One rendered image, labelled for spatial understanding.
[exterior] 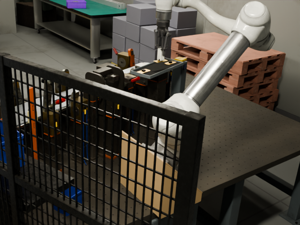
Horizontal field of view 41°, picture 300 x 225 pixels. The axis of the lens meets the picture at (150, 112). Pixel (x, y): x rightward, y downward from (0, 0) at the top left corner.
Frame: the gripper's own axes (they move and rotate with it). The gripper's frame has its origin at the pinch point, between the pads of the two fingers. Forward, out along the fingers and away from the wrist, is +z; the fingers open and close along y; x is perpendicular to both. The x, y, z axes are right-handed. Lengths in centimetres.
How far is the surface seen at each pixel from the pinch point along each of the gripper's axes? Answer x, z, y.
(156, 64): -1.4, 8.0, 5.1
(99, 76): 43.3, 5.8, -1.8
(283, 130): -81, 54, -41
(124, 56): -16, 18, 59
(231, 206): -12, 79, -57
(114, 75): 31.8, 8.3, 1.7
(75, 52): -168, 121, 407
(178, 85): -21.9, 25.4, 5.2
